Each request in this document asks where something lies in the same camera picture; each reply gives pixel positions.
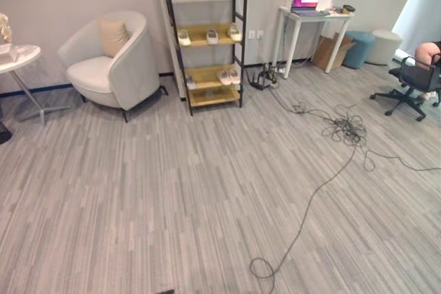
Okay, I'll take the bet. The white leaning board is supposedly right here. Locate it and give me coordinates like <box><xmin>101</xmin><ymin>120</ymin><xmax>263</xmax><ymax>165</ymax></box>
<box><xmin>154</xmin><ymin>0</ymin><xmax>189</xmax><ymax>102</ymax></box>

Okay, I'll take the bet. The white tub armchair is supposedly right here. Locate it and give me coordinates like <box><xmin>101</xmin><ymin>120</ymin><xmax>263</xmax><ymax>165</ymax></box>
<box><xmin>57</xmin><ymin>10</ymin><xmax>170</xmax><ymax>123</ymax></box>

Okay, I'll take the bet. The brown cardboard box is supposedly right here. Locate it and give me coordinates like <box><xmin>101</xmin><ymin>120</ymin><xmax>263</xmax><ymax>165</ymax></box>
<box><xmin>311</xmin><ymin>32</ymin><xmax>356</xmax><ymax>71</ymax></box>

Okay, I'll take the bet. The beige cushion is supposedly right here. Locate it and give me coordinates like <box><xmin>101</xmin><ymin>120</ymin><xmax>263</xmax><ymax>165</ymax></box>
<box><xmin>97</xmin><ymin>18</ymin><xmax>130</xmax><ymax>58</ymax></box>

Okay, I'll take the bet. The white desk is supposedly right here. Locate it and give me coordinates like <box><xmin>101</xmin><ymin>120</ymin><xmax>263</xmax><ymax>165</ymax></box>
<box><xmin>273</xmin><ymin>6</ymin><xmax>356</xmax><ymax>80</ymax></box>

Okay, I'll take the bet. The open laptop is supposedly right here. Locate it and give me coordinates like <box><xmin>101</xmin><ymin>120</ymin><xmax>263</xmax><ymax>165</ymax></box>
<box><xmin>289</xmin><ymin>0</ymin><xmax>331</xmax><ymax>17</ymax></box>

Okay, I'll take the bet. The blue round pouf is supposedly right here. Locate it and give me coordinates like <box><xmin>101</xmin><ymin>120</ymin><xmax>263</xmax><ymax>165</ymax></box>
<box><xmin>342</xmin><ymin>30</ymin><xmax>376</xmax><ymax>70</ymax></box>

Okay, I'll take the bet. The white round pouf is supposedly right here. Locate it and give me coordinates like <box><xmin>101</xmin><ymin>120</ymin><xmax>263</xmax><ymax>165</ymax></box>
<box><xmin>365</xmin><ymin>29</ymin><xmax>404</xmax><ymax>66</ymax></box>

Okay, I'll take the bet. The black office chair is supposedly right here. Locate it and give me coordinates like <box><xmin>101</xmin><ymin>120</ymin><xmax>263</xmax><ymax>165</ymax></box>
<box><xmin>369</xmin><ymin>54</ymin><xmax>441</xmax><ymax>123</ymax></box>

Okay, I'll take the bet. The round white marble side table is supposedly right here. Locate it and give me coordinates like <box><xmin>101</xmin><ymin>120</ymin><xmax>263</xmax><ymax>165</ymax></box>
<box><xmin>0</xmin><ymin>44</ymin><xmax>72</xmax><ymax>126</ymax></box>

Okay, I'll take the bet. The person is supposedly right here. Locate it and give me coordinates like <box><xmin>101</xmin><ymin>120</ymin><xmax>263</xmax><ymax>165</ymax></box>
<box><xmin>414</xmin><ymin>41</ymin><xmax>441</xmax><ymax>101</ymax></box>

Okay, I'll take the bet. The white sculpture ornament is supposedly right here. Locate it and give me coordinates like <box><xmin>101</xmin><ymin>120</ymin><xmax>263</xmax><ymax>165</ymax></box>
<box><xmin>0</xmin><ymin>12</ymin><xmax>13</xmax><ymax>45</ymax></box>

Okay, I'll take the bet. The long black cable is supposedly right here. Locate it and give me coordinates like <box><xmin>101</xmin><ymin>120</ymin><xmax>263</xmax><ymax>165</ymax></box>
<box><xmin>249</xmin><ymin>84</ymin><xmax>441</xmax><ymax>294</ymax></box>

